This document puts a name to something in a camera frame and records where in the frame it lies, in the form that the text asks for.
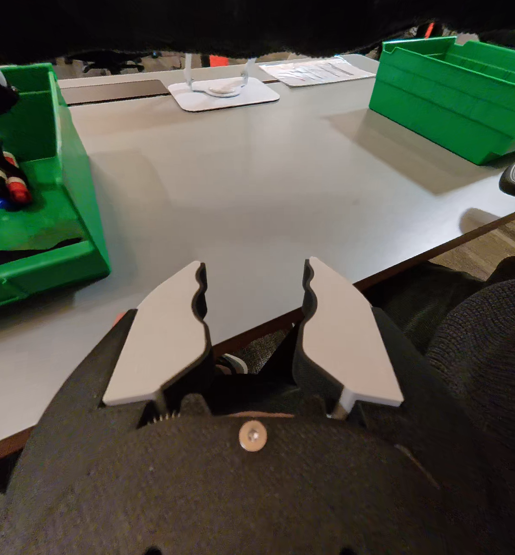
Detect person's dark trouser leg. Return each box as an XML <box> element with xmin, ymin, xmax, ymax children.
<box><xmin>363</xmin><ymin>256</ymin><xmax>515</xmax><ymax>354</ymax></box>

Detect green plastic bin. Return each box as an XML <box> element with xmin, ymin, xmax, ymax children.
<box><xmin>369</xmin><ymin>36</ymin><xmax>515</xmax><ymax>166</ymax></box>
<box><xmin>0</xmin><ymin>64</ymin><xmax>111</xmax><ymax>314</ymax></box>

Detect person's torso in black sweater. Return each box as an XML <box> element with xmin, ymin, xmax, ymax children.
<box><xmin>427</xmin><ymin>277</ymin><xmax>515</xmax><ymax>555</ymax></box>

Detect black office chair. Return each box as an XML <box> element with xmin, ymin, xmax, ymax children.
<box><xmin>82</xmin><ymin>50</ymin><xmax>147</xmax><ymax>75</ymax></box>

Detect person's grey sneaker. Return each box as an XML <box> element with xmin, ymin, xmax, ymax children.
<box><xmin>216</xmin><ymin>353</ymin><xmax>249</xmax><ymax>375</ymax></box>

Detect red dry erase marker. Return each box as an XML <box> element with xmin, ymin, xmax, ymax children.
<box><xmin>1</xmin><ymin>152</ymin><xmax>33</xmax><ymax>205</ymax></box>

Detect white flat stand base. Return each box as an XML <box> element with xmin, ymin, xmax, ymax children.
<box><xmin>167</xmin><ymin>77</ymin><xmax>280</xmax><ymax>113</ymax></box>

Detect clear stand bracket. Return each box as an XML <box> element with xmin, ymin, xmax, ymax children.
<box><xmin>184</xmin><ymin>53</ymin><xmax>258</xmax><ymax>98</ymax></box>

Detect grey desk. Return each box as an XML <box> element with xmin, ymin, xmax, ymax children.
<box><xmin>0</xmin><ymin>54</ymin><xmax>515</xmax><ymax>469</ymax></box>

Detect laminated paper sheet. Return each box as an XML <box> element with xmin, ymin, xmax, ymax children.
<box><xmin>259</xmin><ymin>58</ymin><xmax>377</xmax><ymax>88</ymax></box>

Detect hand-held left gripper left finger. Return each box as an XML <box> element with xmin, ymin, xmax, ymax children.
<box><xmin>102</xmin><ymin>261</ymin><xmax>212</xmax><ymax>417</ymax></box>

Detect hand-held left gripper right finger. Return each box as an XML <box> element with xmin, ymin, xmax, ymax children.
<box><xmin>293</xmin><ymin>257</ymin><xmax>405</xmax><ymax>419</ymax></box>

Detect dark desk cable slot cover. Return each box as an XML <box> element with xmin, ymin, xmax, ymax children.
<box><xmin>60</xmin><ymin>79</ymin><xmax>170</xmax><ymax>106</ymax></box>

